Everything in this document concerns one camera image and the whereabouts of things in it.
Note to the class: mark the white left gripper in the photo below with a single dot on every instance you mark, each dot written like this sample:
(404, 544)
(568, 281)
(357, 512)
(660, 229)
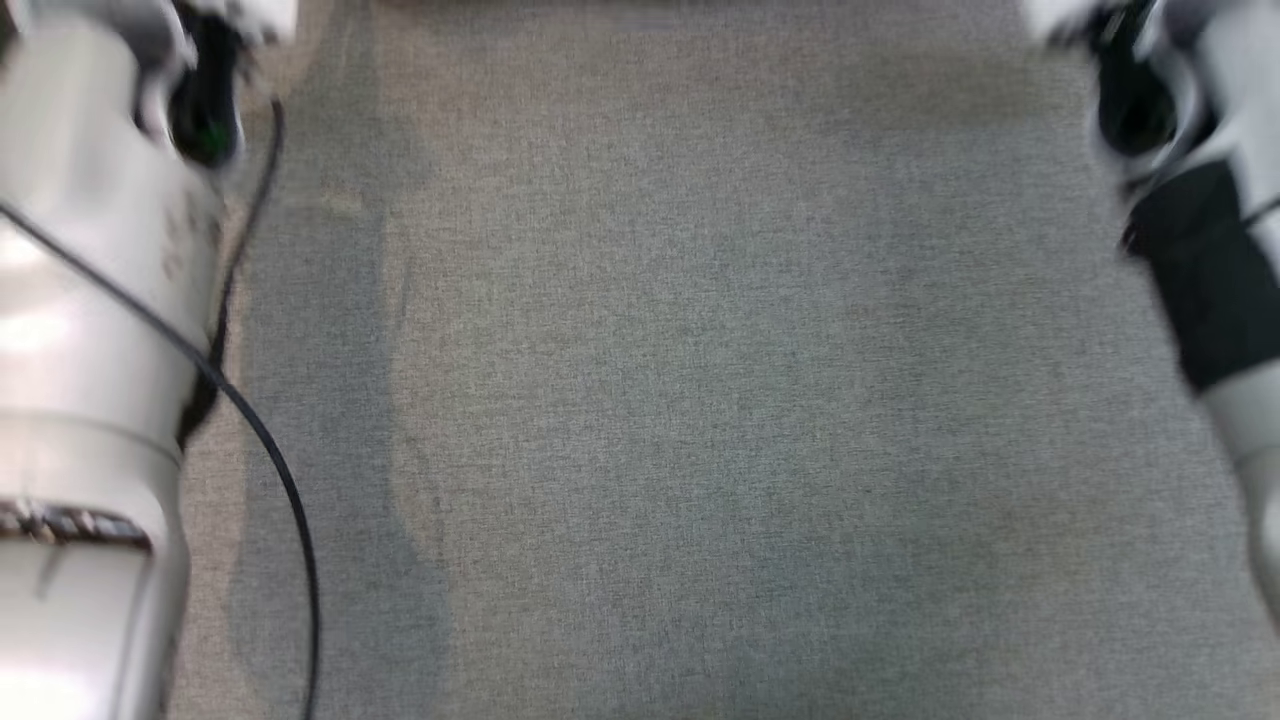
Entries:
(250, 15)

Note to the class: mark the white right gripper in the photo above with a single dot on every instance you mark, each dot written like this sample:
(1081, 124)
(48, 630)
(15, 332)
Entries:
(1060, 18)

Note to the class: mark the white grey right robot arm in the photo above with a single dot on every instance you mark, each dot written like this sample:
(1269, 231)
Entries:
(1215, 280)

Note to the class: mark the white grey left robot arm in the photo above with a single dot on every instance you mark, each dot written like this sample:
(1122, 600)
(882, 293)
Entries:
(80, 300)

